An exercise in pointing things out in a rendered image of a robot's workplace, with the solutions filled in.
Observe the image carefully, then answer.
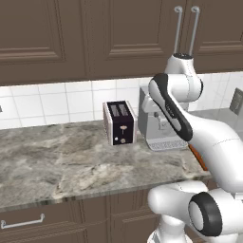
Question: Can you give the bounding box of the grey wall socket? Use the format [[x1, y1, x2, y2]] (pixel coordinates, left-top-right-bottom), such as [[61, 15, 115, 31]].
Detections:
[[229, 87, 243, 116]]

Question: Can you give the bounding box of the black and white toaster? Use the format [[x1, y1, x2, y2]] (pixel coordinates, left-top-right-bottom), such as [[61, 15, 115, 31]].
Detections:
[[102, 100, 138, 147]]

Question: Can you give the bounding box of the grey coffee machine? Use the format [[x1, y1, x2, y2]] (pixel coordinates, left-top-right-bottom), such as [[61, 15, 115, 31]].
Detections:
[[138, 84, 191, 153]]

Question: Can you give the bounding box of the brown wall cabinet door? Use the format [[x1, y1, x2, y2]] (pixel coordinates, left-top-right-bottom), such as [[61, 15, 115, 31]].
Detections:
[[185, 0, 243, 74], [0, 0, 87, 85], [84, 0, 188, 81]]

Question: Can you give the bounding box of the silver drawer handle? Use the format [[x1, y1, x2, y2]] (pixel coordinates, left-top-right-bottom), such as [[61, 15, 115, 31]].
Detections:
[[0, 213, 47, 230]]

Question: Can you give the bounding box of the brown drawer front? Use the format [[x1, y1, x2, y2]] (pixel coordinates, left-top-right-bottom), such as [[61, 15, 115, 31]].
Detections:
[[0, 200, 80, 243]]

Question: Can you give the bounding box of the silver cabinet door handle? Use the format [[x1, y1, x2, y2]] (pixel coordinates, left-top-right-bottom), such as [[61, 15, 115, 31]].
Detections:
[[173, 5, 184, 55], [188, 5, 201, 57]]

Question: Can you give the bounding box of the orange cutting board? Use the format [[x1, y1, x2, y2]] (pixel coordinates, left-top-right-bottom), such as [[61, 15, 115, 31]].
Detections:
[[188, 143, 211, 172]]

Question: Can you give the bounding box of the brown base cabinet door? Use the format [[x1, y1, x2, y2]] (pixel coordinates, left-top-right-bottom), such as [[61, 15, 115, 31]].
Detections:
[[109, 189, 160, 243]]

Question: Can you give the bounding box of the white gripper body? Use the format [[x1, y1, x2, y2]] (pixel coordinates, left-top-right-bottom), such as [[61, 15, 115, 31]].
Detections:
[[140, 93, 161, 115]]

